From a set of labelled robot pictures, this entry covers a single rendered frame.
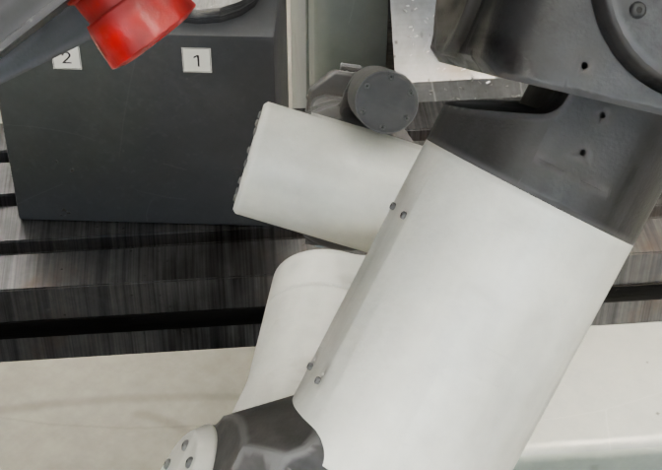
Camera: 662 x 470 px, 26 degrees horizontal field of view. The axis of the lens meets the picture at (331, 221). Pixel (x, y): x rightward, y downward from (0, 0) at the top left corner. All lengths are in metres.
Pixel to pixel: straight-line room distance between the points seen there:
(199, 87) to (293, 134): 0.35
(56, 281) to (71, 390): 1.22
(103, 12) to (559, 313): 0.21
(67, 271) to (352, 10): 0.55
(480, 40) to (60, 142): 0.71
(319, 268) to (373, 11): 0.89
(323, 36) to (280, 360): 0.94
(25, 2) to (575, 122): 0.21
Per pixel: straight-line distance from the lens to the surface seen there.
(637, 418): 1.17
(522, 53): 0.48
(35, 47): 0.50
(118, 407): 2.34
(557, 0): 0.48
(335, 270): 0.72
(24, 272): 1.18
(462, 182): 0.53
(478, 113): 0.53
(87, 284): 1.16
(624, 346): 1.23
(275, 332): 0.70
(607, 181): 0.53
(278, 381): 0.67
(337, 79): 0.97
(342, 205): 0.77
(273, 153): 0.77
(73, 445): 2.29
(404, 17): 1.47
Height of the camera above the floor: 1.69
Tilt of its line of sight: 40 degrees down
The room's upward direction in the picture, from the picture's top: straight up
